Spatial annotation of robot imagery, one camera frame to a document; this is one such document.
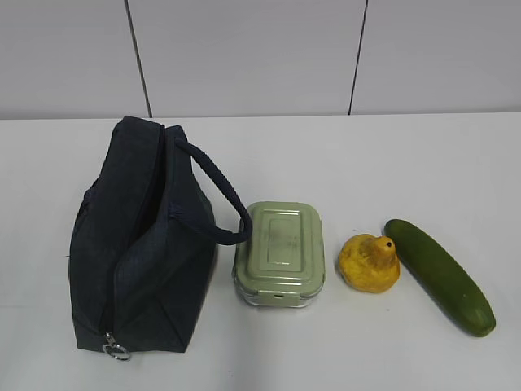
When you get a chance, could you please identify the green lid glass container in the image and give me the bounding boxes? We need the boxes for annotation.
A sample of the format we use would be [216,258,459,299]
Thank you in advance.
[232,201,326,308]

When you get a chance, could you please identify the dark blue lunch bag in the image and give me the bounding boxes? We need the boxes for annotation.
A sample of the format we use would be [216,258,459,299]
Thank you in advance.
[68,116,252,361]

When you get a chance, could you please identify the yellow pear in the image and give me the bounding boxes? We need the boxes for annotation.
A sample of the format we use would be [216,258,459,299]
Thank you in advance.
[337,234,401,293]

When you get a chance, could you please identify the green cucumber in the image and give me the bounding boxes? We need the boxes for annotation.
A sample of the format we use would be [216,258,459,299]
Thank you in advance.
[383,219,496,337]

